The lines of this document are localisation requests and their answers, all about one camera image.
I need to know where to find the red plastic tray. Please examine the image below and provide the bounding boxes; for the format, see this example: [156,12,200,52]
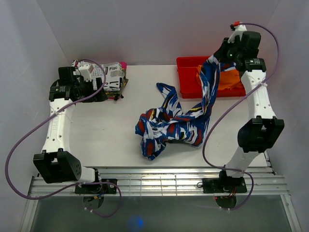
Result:
[176,57,246,99]

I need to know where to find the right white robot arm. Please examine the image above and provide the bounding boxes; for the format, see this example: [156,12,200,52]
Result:
[215,31,284,192]

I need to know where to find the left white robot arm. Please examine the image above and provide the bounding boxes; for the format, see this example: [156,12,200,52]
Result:
[33,63,107,193]

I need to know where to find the purple cable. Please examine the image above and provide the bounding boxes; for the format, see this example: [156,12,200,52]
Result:
[4,58,122,218]
[193,22,280,211]

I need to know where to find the aluminium frame rail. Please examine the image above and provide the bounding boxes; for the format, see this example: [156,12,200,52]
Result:
[28,166,290,197]

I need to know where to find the newspaper print folded trousers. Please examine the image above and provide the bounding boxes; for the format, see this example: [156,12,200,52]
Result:
[71,60,125,94]

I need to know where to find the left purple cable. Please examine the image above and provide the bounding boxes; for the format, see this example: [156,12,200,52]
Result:
[4,58,122,218]

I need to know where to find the pink folded garment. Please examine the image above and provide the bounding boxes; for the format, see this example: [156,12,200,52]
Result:
[120,61,127,69]

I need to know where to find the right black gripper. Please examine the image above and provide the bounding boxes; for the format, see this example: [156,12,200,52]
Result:
[212,38,241,64]

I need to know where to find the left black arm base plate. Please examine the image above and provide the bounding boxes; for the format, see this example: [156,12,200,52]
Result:
[74,179,117,195]

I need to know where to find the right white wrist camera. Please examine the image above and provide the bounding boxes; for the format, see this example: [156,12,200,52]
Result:
[228,21,247,43]

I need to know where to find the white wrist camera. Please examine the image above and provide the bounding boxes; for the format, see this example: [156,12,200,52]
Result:
[77,63,94,82]
[228,21,247,43]

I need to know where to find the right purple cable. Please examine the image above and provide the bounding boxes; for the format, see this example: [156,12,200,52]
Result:
[193,22,280,211]

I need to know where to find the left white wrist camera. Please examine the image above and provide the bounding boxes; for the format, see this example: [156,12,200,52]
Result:
[77,63,94,82]

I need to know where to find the blue white patterned trousers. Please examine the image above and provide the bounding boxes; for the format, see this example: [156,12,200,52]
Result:
[135,56,236,160]

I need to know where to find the orange trousers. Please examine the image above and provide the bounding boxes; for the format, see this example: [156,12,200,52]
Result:
[196,62,244,93]

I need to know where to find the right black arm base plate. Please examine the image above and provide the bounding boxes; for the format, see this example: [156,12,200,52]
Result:
[202,177,247,193]

